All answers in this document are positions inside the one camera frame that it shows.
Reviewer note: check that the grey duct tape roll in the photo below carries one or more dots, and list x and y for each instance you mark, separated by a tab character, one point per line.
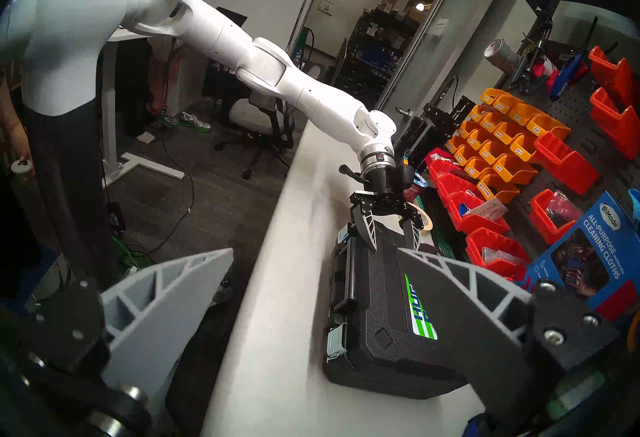
500	56

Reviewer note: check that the white black robot torso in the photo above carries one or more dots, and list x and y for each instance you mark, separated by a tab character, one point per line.
65	41

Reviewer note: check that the black office chair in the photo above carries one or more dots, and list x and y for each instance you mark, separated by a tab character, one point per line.
260	131

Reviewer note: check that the red white tape roll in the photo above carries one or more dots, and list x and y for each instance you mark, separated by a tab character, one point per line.
542	67

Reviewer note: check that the orange parts bin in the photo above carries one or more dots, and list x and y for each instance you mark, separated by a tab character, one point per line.
495	98
524	147
456	144
515	171
494	122
476	168
550	128
465	154
469	129
481	114
510	105
530	115
497	190
494	152
480	138
509	133

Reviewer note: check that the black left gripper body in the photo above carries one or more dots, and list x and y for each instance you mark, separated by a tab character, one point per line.
382	186

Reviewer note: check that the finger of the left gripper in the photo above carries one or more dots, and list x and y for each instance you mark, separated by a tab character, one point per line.
414	231
369	226

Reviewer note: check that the red plastic parts bin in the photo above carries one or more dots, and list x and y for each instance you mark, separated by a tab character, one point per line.
617	73
450	191
435	153
615	126
480	246
542	226
475	223
565	166
440	170

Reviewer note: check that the black metal stand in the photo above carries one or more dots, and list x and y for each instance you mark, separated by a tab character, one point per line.
435	121

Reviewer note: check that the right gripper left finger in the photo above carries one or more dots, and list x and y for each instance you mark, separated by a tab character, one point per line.
165	311

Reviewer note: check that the blue microfiber cloth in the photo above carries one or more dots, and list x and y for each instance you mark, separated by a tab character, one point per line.
635	203

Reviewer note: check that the dark grey metal clamp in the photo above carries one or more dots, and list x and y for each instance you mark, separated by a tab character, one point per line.
525	66

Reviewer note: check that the blue cleaning cloths carton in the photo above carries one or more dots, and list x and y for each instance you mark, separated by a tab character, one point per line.
585	261

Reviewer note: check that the white green sneaker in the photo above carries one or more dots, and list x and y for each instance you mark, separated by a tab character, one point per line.
169	118

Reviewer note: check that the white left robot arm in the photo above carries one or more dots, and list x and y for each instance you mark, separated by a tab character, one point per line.
270	71

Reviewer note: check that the beige masking tape roll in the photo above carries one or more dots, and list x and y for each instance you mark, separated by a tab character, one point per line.
425	218

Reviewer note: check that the person's bare forearm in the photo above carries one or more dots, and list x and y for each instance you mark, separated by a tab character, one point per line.
10	126

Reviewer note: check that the white standing desk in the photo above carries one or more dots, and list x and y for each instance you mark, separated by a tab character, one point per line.
112	141

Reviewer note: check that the black storage rack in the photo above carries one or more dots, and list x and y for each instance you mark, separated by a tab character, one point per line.
380	61

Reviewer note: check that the pair of sneakers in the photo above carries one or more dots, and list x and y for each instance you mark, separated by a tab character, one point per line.
196	122

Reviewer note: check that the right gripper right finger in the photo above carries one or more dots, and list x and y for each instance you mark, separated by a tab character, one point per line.
465	321

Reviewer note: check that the black plastic tool box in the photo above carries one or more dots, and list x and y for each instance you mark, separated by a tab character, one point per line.
380	301

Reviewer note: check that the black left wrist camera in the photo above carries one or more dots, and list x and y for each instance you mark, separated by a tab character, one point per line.
405	176

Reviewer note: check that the blue red hand cutter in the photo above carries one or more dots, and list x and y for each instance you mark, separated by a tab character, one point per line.
567	78

